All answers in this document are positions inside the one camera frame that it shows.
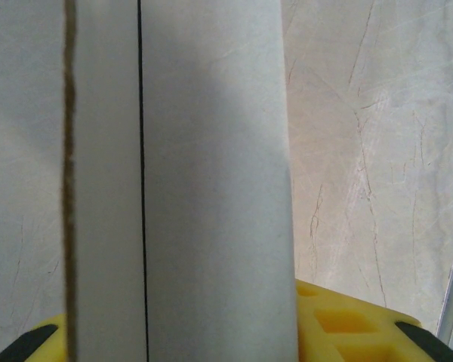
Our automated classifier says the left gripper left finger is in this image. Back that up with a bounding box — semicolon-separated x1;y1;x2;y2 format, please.
0;312;71;362

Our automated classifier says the white cardboard box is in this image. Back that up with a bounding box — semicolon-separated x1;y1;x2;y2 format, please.
62;0;300;362

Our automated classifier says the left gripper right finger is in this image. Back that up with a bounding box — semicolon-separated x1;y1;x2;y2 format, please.
294;278;453;362

